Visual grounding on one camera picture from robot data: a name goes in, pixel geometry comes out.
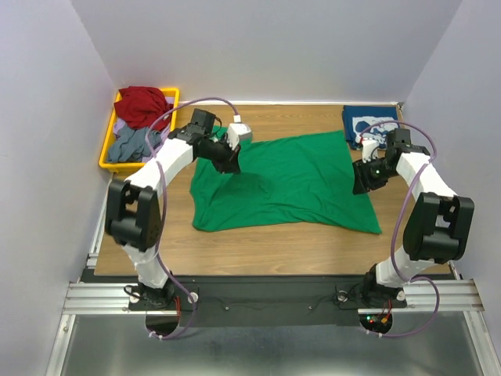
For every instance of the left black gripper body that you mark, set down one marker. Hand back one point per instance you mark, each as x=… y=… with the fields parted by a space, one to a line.
x=225 y=155

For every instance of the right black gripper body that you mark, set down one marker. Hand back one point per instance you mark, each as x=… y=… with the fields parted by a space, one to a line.
x=362 y=177

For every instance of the green t shirt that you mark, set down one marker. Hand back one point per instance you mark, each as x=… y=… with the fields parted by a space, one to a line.
x=306 y=178

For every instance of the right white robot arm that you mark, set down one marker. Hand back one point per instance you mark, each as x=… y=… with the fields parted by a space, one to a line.
x=438 y=227

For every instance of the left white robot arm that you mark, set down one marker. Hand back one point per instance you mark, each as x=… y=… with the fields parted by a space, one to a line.
x=136 y=207

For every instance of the folded blue printed t shirt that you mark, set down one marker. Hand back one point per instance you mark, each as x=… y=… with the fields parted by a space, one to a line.
x=370 y=122

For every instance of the yellow plastic bin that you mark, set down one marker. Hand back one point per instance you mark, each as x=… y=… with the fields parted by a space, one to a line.
x=172 y=96

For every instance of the red t shirt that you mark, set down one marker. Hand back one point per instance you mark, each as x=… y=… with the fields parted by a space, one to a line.
x=140 y=106

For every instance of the grey blue t shirt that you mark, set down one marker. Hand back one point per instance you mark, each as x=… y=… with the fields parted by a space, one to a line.
x=129 y=146

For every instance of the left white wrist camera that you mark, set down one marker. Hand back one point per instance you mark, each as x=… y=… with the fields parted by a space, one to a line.
x=236 y=133

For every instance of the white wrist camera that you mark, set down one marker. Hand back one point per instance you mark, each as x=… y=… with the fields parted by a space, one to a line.
x=370 y=149
x=236 y=133

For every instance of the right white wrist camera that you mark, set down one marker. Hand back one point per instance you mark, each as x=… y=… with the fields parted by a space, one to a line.
x=370 y=149

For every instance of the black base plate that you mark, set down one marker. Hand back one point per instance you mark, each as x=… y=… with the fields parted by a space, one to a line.
x=261 y=302

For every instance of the aluminium frame rail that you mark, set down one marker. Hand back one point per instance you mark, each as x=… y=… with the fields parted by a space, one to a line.
x=85 y=298

